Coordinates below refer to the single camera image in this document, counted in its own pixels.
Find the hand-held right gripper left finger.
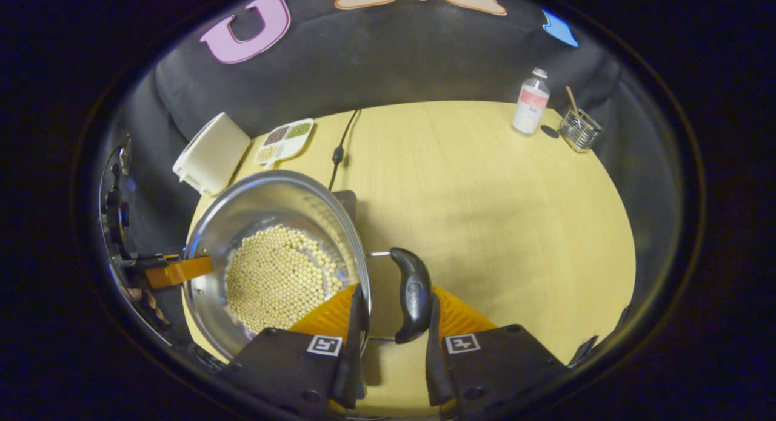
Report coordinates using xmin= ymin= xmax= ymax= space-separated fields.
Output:
xmin=221 ymin=283 xmax=370 ymax=419

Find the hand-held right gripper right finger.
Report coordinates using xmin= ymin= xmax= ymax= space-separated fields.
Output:
xmin=424 ymin=285 xmax=567 ymax=419

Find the pile of yellow soybeans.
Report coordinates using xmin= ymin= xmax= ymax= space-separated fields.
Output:
xmin=224 ymin=224 xmax=346 ymax=334

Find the stainless steel pot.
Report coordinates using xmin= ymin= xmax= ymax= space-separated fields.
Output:
xmin=182 ymin=169 xmax=435 ymax=364

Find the white toaster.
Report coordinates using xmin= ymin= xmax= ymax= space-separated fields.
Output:
xmin=172 ymin=112 xmax=252 ymax=197

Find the white divided bean dish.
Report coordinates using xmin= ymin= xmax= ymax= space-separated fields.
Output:
xmin=253 ymin=118 xmax=315 ymax=167

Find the small glass jar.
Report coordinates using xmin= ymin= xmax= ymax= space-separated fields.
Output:
xmin=558 ymin=108 xmax=604 ymax=153

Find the clear bottle pink label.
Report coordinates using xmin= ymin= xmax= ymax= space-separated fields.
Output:
xmin=512 ymin=67 xmax=551 ymax=136

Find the black power cable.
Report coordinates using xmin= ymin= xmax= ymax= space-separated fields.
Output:
xmin=327 ymin=109 xmax=362 ymax=191

